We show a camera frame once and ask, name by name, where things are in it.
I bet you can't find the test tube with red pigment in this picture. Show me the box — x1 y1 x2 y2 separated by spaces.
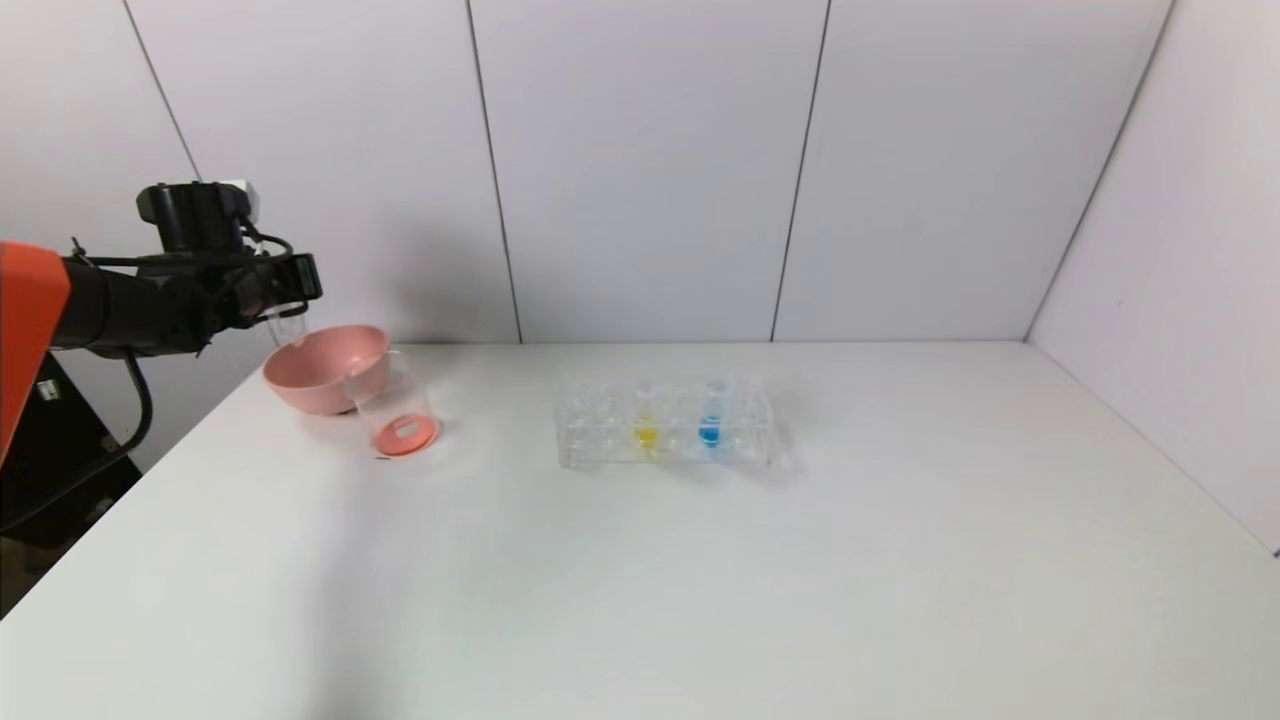
262 302 309 349

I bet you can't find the test tube with yellow pigment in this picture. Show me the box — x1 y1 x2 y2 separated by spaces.
633 378 663 456

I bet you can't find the test tube with blue pigment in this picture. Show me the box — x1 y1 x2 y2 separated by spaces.
697 375 725 450

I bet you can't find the clear acrylic test tube rack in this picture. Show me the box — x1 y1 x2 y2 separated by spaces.
555 372 774 471

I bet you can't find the clear glass beaker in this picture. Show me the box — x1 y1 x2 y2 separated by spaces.
345 350 444 461

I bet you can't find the pink plastic bowl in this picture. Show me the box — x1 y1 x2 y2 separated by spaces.
262 324 392 417

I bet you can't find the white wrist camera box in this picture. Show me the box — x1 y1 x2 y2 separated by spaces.
214 179 263 223

